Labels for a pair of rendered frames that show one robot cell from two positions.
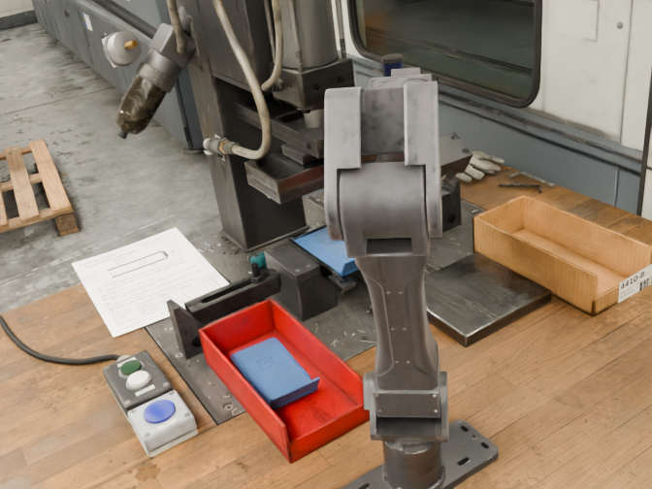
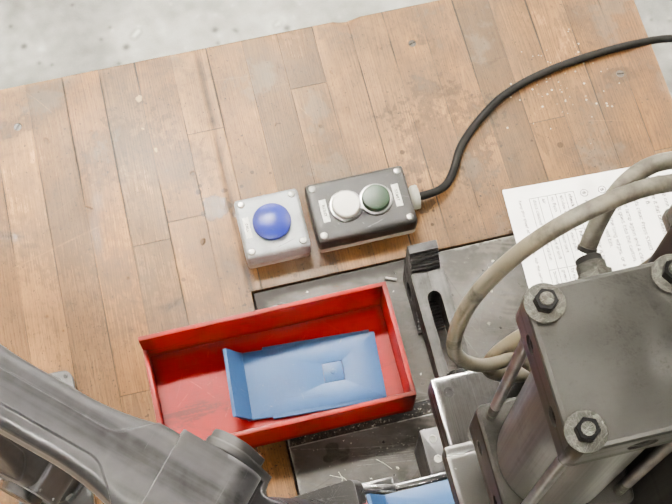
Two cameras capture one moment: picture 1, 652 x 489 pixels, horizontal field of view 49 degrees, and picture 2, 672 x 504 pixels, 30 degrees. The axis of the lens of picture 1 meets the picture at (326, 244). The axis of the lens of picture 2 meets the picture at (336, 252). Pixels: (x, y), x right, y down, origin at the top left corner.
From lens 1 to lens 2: 110 cm
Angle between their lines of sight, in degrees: 68
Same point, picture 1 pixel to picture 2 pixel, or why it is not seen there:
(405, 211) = not seen: outside the picture
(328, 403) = (216, 425)
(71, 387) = (414, 135)
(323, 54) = (501, 462)
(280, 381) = (282, 379)
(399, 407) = not seen: hidden behind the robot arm
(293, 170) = (459, 417)
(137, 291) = (622, 233)
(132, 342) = (479, 214)
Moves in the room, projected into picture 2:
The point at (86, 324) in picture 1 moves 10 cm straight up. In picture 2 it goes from (560, 158) to (577, 114)
